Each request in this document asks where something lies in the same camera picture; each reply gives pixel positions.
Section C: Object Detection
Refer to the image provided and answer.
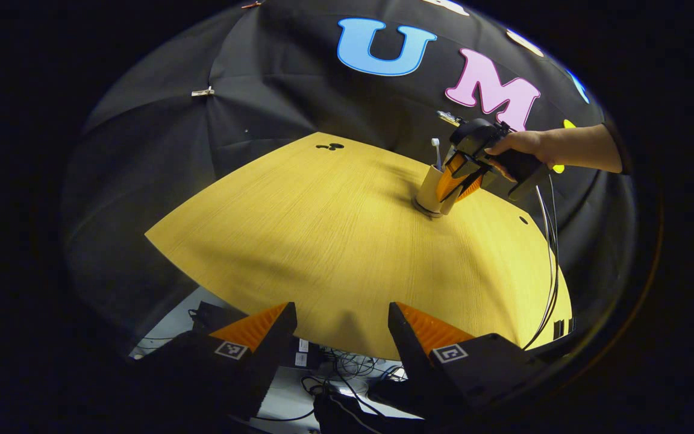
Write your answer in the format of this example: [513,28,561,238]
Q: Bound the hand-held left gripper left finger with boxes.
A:
[130,301,298,421]

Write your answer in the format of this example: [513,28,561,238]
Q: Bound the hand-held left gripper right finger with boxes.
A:
[388,301,549,423]

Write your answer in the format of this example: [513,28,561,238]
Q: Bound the beige cup with wooden handle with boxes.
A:
[415,164,462,216]

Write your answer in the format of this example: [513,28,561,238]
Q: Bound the round brown coaster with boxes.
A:
[412,196,444,219]

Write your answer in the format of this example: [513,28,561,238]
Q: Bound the wooden desktop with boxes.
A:
[145,131,574,361]

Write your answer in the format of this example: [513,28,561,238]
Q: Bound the black power adapter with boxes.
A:
[280,336,327,370]

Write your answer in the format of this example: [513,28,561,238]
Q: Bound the black backdrop cloth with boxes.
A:
[61,0,637,338]

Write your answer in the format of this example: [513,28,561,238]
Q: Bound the tangled black cables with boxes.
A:
[251,347,411,434]

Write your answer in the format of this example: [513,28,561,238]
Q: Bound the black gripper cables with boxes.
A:
[522,184,561,351]

